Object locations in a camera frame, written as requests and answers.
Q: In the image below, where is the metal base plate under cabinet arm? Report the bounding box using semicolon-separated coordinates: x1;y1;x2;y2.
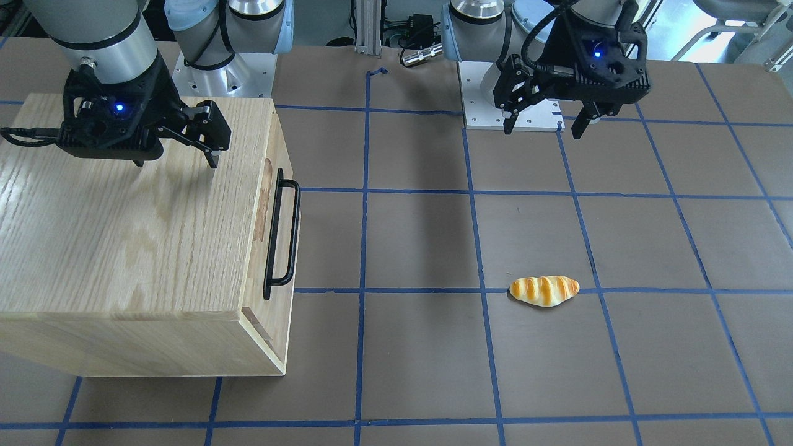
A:
172;53;278;98

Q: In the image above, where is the black drawer handle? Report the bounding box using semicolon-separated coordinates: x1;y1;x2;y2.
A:
263;168;301;301

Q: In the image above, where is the wooden drawer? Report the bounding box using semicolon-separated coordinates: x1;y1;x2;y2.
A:
242;113;301;376

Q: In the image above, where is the black gripper body opening drawer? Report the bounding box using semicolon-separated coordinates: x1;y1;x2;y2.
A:
545;12;652;104

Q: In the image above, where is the silver cylindrical connector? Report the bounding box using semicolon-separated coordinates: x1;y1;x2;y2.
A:
400;43;444;68

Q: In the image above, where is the toy bread roll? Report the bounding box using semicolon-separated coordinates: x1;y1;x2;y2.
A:
508;276;581;308

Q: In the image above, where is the metal base plate under drawer arm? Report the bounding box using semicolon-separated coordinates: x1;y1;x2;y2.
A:
457;61;566;132

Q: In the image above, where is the wooden drawer cabinet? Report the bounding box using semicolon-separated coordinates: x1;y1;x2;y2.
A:
1;98;277;377

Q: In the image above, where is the aluminium frame post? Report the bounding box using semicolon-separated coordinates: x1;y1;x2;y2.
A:
354;0;384;58

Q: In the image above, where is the silver robot arm opening drawer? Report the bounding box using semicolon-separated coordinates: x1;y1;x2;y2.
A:
441;1;652;139

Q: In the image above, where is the silver robot arm over cabinet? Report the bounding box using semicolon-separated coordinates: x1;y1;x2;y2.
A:
2;1;294;168

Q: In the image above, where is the black gripper body over cabinet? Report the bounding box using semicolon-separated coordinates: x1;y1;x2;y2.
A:
57;59;180;162

